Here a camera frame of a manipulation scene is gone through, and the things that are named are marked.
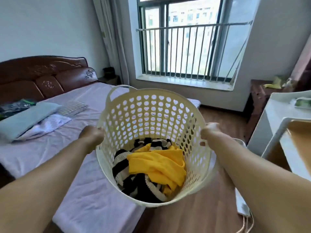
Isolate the metal window guard rail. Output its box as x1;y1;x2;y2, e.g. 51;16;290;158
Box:
136;21;253;80

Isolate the checked grey pillow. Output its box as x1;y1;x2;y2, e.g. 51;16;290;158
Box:
57;101;88;117

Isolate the person's left hand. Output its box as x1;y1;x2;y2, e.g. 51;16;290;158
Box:
78;125;105;154

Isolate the person's right forearm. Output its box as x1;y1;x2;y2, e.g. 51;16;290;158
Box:
207;131;311;233

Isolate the dark brown wooden cabinet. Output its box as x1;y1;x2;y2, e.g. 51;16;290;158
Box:
244;79;294;143

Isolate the black and white striped garment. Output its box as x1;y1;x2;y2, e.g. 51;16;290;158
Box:
112;138;172;204

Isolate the beige curtain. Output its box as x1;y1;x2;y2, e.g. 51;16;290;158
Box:
92;0;130;85

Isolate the yellow garment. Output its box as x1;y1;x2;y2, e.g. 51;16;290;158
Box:
127;143;187;195

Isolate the dark patterned pillow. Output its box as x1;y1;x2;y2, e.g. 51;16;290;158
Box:
0;99;37;120

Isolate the white power strip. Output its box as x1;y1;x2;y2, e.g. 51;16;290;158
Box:
233;138;251;217

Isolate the beige cable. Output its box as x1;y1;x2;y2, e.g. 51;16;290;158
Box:
241;211;255;233

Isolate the cream plastic laundry basket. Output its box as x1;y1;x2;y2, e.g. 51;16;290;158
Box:
95;85;219;208

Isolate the window with dark frame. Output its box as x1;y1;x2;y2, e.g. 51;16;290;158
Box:
137;0;261;83

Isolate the person's right hand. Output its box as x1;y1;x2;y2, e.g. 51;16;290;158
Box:
200;123;221;147

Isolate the dark wooden nightstand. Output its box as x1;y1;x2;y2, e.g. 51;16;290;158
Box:
98;75;121;86

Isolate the yellow cloth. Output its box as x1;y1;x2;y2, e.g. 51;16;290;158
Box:
264;76;282;89

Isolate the person's left forearm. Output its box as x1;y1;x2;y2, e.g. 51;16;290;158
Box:
0;138;94;233

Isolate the bed with lilac sheet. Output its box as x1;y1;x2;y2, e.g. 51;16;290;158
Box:
0;82;202;233

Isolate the white lilac crumpled cloth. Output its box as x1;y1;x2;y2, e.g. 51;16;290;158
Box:
15;114;72;141

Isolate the green and white packet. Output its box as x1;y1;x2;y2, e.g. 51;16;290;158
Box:
294;97;311;110

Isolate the light blue pillow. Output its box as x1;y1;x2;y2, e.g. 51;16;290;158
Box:
0;102;63;143

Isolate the white plastic table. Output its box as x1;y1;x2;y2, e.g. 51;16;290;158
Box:
247;90;311;181

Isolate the brown carved wooden headboard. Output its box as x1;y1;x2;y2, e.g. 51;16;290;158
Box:
0;55;99;105

